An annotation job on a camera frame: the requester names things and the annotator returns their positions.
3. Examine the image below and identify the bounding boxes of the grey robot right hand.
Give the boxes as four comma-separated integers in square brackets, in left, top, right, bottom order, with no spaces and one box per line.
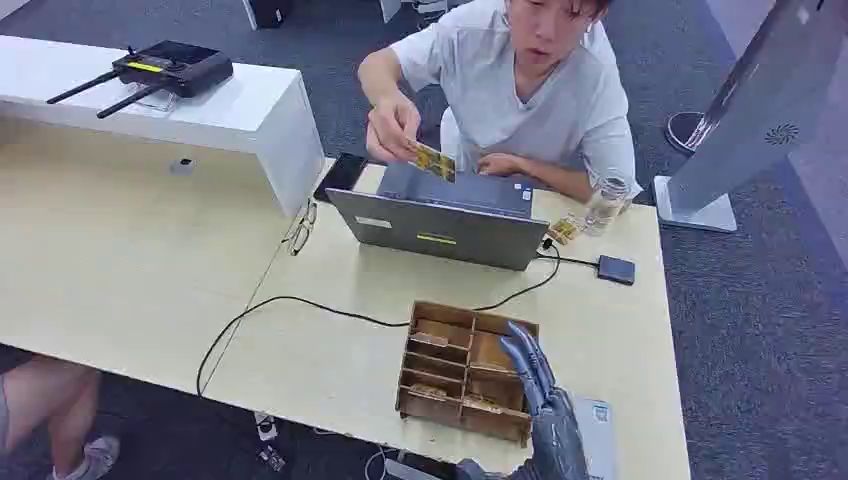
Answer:
[500,321,591,480]

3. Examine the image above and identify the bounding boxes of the person's left hand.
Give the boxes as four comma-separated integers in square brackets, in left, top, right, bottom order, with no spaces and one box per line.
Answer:
[476,152,531,179]

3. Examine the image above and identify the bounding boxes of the person's right hand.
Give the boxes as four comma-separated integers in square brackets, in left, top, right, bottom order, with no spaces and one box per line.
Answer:
[365,92,423,165]

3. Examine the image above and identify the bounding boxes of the pale box with blue label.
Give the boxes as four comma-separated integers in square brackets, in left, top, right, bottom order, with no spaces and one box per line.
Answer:
[570,395,618,480]

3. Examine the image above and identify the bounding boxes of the person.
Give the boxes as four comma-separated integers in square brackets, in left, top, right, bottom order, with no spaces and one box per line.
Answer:
[0,354,121,480]
[357,0,644,203]

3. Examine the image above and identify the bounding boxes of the black smartphone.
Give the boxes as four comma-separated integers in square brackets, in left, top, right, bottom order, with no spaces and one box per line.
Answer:
[312,153,368,204]

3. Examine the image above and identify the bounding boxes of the grey laptop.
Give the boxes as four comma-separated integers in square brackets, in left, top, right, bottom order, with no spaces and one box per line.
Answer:
[324,162,551,273]

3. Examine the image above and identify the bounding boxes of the stack of yellow cards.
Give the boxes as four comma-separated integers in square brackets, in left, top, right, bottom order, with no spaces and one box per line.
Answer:
[546,213,584,246]

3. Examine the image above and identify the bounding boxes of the clear glass jar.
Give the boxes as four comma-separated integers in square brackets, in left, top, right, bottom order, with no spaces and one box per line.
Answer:
[582,173,632,238]

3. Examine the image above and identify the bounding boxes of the wooden compartment card box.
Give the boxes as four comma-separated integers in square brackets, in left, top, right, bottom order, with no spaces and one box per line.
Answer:
[395,301,539,448]

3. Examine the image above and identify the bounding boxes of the black-framed eyeglasses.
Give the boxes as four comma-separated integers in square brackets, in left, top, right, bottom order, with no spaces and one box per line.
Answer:
[281,198,319,258]

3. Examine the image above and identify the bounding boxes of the grey floor box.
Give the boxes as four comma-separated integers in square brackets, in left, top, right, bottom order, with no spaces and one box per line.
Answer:
[384,458,444,480]

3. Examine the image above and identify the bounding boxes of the dark grey external drive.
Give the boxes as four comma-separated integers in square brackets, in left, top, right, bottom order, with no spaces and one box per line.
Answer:
[597,254,637,287]

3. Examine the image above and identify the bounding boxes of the white desk shelf riser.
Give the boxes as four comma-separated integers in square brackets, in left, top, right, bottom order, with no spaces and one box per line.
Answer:
[0,34,326,219]

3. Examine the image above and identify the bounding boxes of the round black stand base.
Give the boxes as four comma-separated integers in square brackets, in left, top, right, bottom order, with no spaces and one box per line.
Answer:
[665,111,709,155]

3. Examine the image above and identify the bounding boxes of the black remote controller with antennas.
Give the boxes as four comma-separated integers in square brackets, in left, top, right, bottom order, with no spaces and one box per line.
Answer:
[46,40,234,121]

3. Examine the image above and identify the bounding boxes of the clear plastic stand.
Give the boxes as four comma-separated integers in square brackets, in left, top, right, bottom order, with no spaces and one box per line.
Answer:
[125,86,179,113]

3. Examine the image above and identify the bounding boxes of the grey display kiosk stand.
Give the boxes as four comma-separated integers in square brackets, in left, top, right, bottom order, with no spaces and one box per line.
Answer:
[652,0,848,234]

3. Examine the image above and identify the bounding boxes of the black power adapter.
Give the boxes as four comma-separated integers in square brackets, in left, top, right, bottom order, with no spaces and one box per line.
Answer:
[256,445,287,474]

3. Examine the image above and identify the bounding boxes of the grey white sneaker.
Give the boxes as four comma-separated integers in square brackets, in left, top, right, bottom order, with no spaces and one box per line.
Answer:
[49,435,121,480]

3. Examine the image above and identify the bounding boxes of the short black drive cable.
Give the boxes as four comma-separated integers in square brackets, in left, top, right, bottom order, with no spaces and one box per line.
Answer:
[535,252,601,268]

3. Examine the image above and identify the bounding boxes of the black box with white frame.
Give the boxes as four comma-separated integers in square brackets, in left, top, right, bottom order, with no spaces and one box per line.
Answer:
[241,0,294,31]

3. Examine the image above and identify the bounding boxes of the long black power cable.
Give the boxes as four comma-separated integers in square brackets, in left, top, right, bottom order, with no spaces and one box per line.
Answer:
[195,237,563,399]

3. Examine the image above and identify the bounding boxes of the white floor cable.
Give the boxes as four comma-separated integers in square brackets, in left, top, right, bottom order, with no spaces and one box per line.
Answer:
[362,447,402,480]

